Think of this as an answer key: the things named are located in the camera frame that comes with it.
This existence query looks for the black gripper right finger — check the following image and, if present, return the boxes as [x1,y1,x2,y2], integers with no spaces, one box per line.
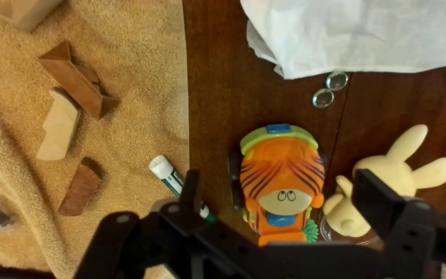
[350,167,415,245]

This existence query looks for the clear plastic cup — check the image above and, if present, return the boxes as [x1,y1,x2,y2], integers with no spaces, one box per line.
[317,209,385,251]

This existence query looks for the pale wooden block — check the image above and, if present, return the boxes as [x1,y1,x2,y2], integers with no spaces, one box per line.
[34,87,83,163]

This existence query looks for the small brown wooden block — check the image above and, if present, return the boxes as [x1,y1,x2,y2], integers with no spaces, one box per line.
[55,156,107,218]

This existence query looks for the green white marker pen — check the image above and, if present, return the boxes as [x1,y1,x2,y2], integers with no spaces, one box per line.
[147,153,220,225]

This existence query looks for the white crumpled paper sheet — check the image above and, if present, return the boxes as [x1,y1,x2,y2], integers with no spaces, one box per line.
[238,0,446,82]

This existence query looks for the cream rabbit toy figure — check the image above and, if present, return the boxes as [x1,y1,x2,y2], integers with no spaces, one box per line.
[320,122,446,240]

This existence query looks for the tan towel with wooden blocks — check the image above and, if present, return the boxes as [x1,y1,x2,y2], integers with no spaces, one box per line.
[0,0,192,279]

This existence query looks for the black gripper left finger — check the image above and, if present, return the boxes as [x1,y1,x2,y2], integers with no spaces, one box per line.
[179,167,204,223]

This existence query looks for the metal key rings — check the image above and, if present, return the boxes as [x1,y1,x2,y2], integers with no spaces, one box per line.
[325,70,350,93]

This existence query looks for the orange tiger car toy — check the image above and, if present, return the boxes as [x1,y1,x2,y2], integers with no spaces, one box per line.
[226,122,328,248]

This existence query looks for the brown triangular wooden block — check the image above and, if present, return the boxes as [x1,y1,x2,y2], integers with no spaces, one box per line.
[37,40,120,121]

